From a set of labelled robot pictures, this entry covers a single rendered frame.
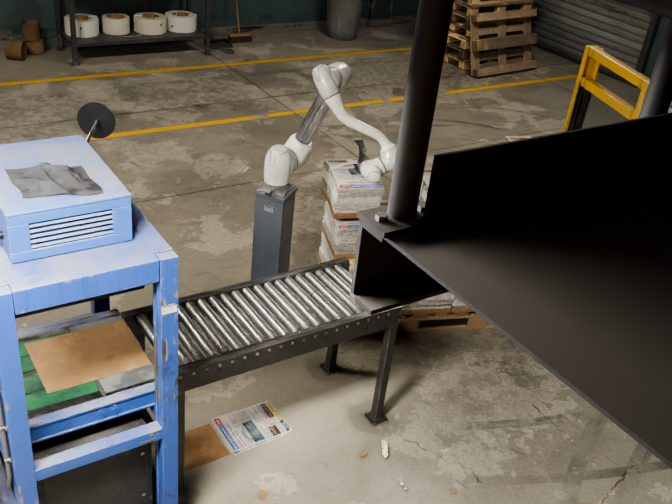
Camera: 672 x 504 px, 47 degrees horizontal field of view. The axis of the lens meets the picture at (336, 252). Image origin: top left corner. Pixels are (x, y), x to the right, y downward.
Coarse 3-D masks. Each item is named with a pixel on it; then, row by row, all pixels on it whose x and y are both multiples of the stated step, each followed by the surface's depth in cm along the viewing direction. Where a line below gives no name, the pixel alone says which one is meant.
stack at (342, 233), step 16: (336, 224) 481; (352, 224) 482; (336, 240) 480; (352, 240) 483; (320, 256) 523; (352, 272) 496; (416, 304) 522; (432, 304) 525; (448, 304) 528; (464, 304) 531; (400, 320) 525; (416, 320) 528; (480, 320) 542
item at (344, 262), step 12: (324, 264) 444; (336, 264) 446; (348, 264) 451; (276, 276) 428; (288, 276) 430; (228, 288) 413; (240, 288) 415; (252, 288) 419; (180, 300) 399; (192, 300) 401; (132, 312) 386; (144, 312) 388; (132, 324) 387
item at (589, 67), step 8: (600, 48) 509; (584, 56) 514; (584, 64) 514; (592, 64) 519; (584, 72) 522; (592, 72) 519; (576, 80) 524; (576, 88) 524; (576, 96) 525; (584, 96) 523; (576, 104) 528; (584, 104) 527; (568, 112) 534; (576, 112) 529; (568, 120) 535; (576, 120) 537; (568, 128) 538; (576, 128) 534
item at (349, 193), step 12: (336, 180) 463; (348, 180) 464; (360, 180) 466; (336, 192) 464; (348, 192) 460; (360, 192) 462; (372, 192) 464; (336, 204) 466; (348, 204) 467; (360, 204) 469; (372, 204) 471
